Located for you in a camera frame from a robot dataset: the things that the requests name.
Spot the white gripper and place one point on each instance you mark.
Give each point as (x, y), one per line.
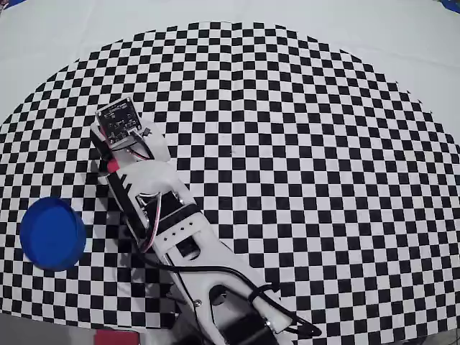
(158, 143)

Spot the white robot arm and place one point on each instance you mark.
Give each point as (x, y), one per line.
(212, 248)

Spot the round blue box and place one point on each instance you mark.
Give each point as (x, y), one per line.
(52, 233)

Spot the black white checkered mat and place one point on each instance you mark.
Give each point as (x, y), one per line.
(287, 143)

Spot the red flat object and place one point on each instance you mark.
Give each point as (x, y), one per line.
(116, 338)

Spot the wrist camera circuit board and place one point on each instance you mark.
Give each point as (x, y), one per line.
(119, 122)

